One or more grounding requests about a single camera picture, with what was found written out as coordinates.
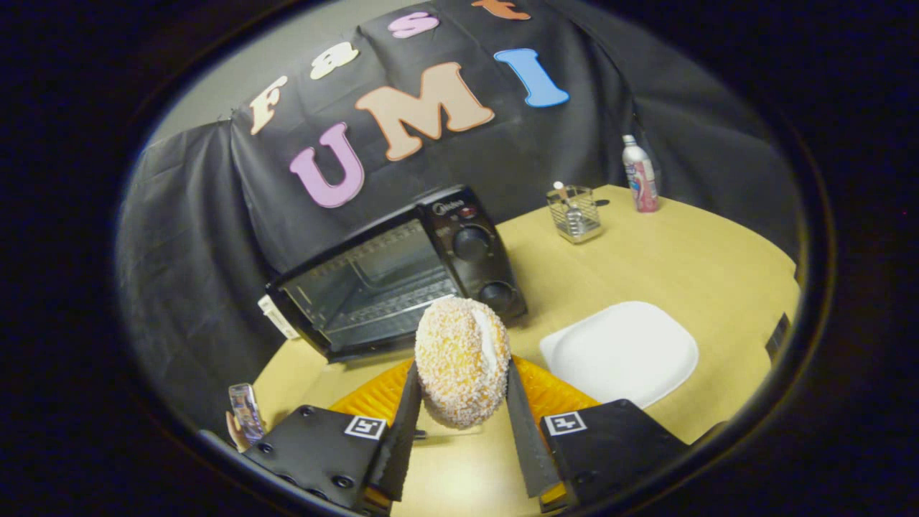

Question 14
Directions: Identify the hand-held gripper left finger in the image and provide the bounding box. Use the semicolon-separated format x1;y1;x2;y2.
241;359;423;514

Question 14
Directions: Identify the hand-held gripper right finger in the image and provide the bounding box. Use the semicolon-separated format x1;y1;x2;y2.
506;355;690;512

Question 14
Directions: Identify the sugar-coated cream doughnut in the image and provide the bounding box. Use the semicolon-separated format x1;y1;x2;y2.
414;296;512;430

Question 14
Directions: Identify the smartphone with lit screen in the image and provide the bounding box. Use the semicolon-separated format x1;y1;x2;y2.
228;383;266;446

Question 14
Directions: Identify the black toaster oven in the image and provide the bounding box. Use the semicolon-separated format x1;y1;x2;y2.
264;185;528;439

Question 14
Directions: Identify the white square plate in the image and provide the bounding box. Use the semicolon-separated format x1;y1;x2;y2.
538;300;700;410

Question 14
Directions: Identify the pink and white bottle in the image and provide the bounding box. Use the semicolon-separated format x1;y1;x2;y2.
621;134;660;213

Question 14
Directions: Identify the metal wire holder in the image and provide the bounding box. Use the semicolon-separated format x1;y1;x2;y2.
546;185;604;245

